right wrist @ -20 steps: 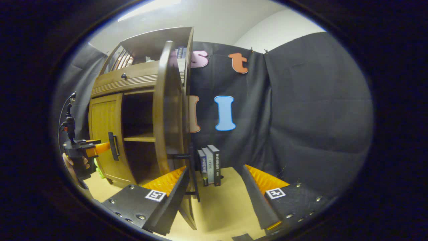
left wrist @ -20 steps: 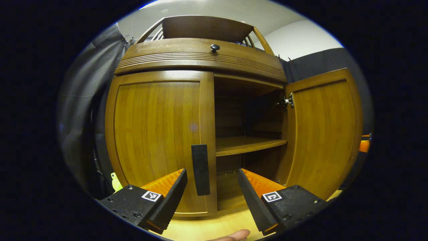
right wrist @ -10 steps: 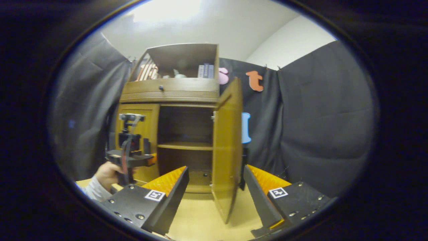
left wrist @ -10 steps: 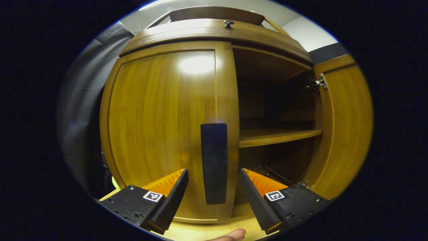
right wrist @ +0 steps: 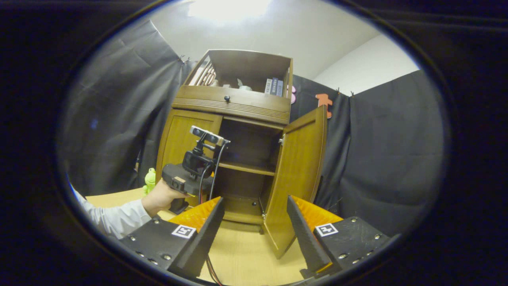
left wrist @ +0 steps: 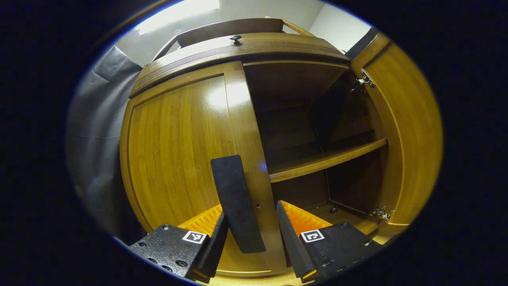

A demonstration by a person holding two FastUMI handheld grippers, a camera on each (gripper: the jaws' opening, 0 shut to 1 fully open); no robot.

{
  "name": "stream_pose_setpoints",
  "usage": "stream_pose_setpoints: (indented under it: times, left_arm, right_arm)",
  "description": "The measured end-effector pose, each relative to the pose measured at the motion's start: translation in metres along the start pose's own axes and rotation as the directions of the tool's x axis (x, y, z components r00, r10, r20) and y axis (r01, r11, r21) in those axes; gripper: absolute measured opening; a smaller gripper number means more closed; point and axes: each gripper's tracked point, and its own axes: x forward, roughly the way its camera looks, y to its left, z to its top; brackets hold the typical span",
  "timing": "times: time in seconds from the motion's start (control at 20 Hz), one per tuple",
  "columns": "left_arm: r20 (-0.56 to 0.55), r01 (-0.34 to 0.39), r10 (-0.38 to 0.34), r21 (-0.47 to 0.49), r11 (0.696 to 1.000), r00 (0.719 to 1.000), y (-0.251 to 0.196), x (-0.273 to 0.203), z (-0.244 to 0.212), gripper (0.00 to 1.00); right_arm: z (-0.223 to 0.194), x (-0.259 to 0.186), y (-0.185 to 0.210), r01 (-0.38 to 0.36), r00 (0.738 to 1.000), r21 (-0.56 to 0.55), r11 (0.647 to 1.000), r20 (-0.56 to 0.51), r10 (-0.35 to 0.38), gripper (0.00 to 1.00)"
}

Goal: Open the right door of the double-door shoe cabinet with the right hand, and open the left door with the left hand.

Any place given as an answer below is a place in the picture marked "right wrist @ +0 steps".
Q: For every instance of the green frog plush toy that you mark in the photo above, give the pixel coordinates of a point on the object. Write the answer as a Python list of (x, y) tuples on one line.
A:
[(150, 180)]

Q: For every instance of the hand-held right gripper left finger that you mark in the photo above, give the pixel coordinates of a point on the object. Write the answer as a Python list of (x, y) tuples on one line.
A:
[(204, 242)]

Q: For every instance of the black backdrop cloth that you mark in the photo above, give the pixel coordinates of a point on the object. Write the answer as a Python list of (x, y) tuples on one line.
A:
[(389, 151)]

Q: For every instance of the white book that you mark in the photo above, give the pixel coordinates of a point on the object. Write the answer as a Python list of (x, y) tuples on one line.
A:
[(268, 86)]

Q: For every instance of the wooden double-door shoe cabinet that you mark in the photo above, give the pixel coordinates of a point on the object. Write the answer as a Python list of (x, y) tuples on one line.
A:
[(250, 65)]

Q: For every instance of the wooden shoe cabinet door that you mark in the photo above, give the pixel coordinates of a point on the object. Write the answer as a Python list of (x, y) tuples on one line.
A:
[(178, 135), (297, 178)]

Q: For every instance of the ceiling light panel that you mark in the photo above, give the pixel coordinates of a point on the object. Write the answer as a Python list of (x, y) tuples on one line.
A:
[(230, 10)]

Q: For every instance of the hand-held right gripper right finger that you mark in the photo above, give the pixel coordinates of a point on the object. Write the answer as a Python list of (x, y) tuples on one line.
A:
[(305, 238)]

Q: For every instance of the wooden cabinet drawer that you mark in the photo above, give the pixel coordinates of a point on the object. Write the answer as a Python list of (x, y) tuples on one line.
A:
[(254, 104)]

